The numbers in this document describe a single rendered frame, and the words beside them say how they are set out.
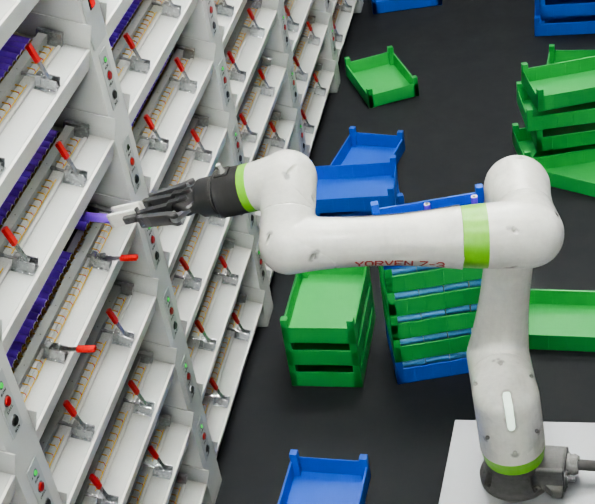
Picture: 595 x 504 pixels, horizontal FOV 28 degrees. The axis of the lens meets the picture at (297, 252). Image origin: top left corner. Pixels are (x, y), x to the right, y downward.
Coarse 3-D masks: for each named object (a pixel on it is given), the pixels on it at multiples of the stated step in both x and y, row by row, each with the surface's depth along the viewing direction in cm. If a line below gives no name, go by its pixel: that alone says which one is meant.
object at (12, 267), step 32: (64, 128) 230; (96, 128) 233; (32, 160) 221; (64, 160) 226; (96, 160) 228; (32, 192) 213; (64, 192) 218; (0, 224) 207; (32, 224) 209; (64, 224) 211; (0, 256) 200; (32, 256) 200; (0, 288) 196; (32, 288) 198; (0, 320) 184
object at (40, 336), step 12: (96, 228) 238; (84, 240) 235; (96, 240) 238; (84, 252) 232; (72, 264) 229; (84, 264) 232; (72, 276) 226; (60, 288) 223; (60, 300) 220; (48, 312) 217; (48, 324) 215; (60, 324) 217; (36, 336) 212; (36, 348) 210; (24, 360) 207; (36, 360) 209; (24, 372) 205; (24, 384) 205
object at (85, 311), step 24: (72, 240) 238; (120, 240) 240; (120, 264) 239; (96, 288) 228; (72, 312) 222; (96, 312) 226; (72, 336) 217; (48, 360) 211; (72, 360) 214; (48, 384) 207; (48, 408) 204
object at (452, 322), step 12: (384, 300) 322; (468, 312) 312; (396, 324) 312; (408, 324) 312; (420, 324) 313; (432, 324) 313; (444, 324) 313; (456, 324) 314; (468, 324) 314; (396, 336) 314; (408, 336) 315
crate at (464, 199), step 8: (480, 184) 312; (480, 192) 312; (424, 200) 314; (432, 200) 314; (440, 200) 314; (448, 200) 314; (456, 200) 314; (464, 200) 314; (480, 200) 313; (376, 208) 312; (384, 208) 314; (392, 208) 314; (400, 208) 314; (408, 208) 314; (416, 208) 315; (432, 208) 315
